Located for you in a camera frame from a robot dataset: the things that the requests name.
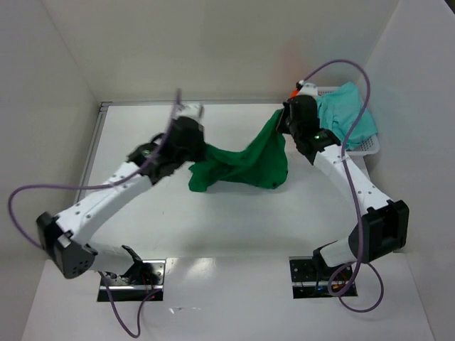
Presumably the white plastic basket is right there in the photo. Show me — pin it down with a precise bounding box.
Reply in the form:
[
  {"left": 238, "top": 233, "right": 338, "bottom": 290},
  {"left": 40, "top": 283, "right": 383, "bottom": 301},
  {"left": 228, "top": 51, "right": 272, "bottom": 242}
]
[{"left": 318, "top": 87, "right": 380, "bottom": 157}]

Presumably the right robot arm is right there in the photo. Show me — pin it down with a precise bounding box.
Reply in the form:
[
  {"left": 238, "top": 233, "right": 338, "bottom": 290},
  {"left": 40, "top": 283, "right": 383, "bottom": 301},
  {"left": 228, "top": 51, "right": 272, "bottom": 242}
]
[{"left": 277, "top": 95, "right": 410, "bottom": 268}]

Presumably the green t shirt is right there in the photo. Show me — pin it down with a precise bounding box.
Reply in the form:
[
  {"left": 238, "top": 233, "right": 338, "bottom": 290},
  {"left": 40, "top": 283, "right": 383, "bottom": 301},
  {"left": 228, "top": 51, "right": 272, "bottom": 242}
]
[{"left": 188, "top": 109, "right": 288, "bottom": 193}]

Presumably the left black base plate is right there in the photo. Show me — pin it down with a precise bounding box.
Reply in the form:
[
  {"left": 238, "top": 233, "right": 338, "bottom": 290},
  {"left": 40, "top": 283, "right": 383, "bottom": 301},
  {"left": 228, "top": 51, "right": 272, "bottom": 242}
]
[{"left": 104, "top": 259, "right": 166, "bottom": 303}]

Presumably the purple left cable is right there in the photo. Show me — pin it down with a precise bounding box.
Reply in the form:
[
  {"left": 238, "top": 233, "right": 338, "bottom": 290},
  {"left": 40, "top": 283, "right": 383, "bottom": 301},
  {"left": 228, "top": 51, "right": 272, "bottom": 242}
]
[{"left": 7, "top": 88, "right": 186, "bottom": 337}]

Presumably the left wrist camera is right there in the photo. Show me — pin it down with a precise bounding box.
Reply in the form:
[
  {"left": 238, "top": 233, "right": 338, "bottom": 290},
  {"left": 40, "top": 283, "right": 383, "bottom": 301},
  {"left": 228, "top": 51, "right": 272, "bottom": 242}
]
[{"left": 178, "top": 103, "right": 205, "bottom": 121}]

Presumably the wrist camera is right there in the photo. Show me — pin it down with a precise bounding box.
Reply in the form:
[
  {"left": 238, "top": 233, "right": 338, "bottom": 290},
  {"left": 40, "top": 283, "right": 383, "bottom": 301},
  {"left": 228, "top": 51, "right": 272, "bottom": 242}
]
[
  {"left": 178, "top": 103, "right": 205, "bottom": 121},
  {"left": 296, "top": 80, "right": 319, "bottom": 98}
]

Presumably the orange t shirt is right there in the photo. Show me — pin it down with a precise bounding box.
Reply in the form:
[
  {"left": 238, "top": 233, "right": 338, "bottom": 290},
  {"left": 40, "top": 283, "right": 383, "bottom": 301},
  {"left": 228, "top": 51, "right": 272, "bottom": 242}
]
[{"left": 289, "top": 83, "right": 302, "bottom": 99}]

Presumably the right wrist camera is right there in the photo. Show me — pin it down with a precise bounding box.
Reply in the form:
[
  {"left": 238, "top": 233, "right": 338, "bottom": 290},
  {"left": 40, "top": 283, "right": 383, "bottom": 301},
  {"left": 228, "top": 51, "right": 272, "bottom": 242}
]
[{"left": 296, "top": 80, "right": 319, "bottom": 98}]

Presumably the teal t shirt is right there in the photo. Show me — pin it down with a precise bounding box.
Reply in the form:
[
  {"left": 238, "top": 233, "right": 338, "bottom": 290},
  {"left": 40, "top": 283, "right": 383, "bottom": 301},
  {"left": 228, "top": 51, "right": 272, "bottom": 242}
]
[{"left": 316, "top": 82, "right": 378, "bottom": 151}]

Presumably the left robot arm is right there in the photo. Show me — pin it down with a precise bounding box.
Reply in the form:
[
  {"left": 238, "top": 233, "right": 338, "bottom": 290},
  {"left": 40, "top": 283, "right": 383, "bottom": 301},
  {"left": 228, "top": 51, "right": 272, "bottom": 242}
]
[{"left": 36, "top": 116, "right": 205, "bottom": 282}]

